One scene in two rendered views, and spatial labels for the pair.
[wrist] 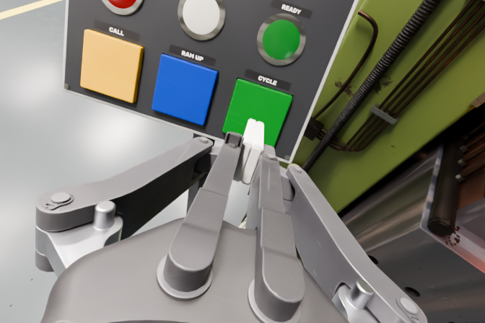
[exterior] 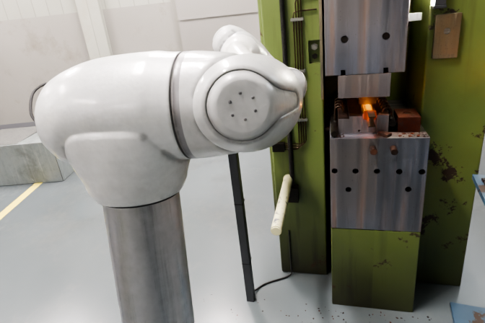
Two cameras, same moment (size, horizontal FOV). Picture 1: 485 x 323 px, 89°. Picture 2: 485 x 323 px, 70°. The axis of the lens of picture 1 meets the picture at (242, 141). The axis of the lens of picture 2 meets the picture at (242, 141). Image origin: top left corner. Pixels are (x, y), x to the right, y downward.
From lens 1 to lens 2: 111 cm
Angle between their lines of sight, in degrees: 29
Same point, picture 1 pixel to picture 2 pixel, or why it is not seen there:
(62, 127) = (90, 288)
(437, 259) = (343, 145)
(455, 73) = (309, 93)
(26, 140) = (67, 311)
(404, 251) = (336, 153)
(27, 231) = not seen: outside the picture
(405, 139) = (316, 125)
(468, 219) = (343, 129)
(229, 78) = not seen: hidden behind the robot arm
